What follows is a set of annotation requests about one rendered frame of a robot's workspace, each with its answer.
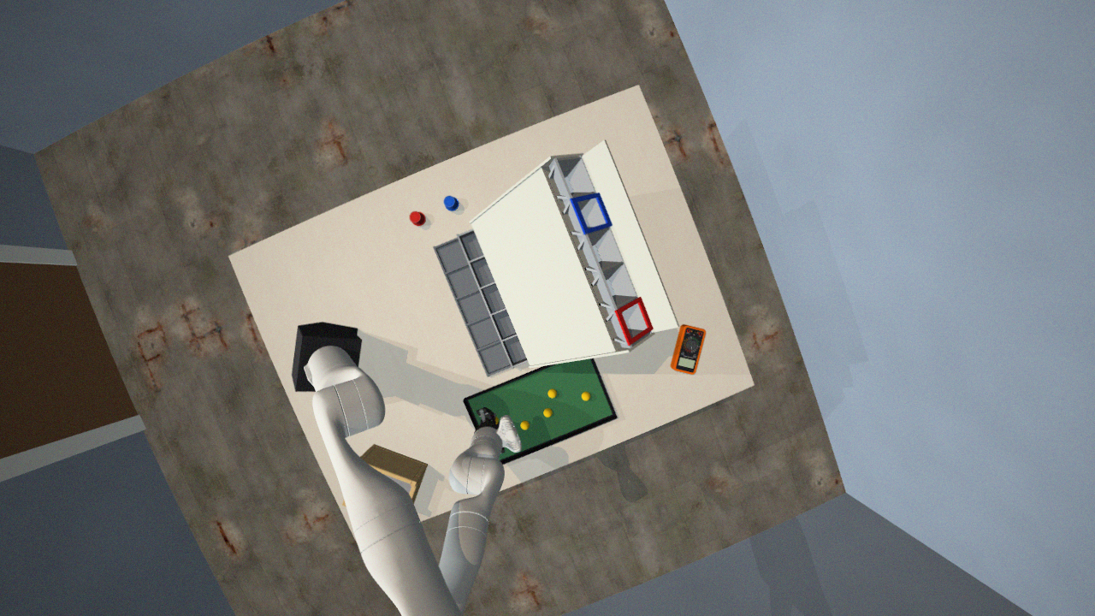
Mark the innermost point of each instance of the open wooden crate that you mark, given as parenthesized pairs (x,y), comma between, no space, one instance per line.
(405,471)

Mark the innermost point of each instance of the dark blue rectangular frame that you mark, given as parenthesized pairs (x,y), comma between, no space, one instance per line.
(579,214)

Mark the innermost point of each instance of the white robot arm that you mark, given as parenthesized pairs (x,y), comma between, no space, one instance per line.
(384,520)

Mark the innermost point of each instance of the orange digital multimeter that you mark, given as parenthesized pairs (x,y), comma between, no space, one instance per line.
(688,349)

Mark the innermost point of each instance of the dark red rectangular frame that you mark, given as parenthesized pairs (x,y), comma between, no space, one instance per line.
(623,324)

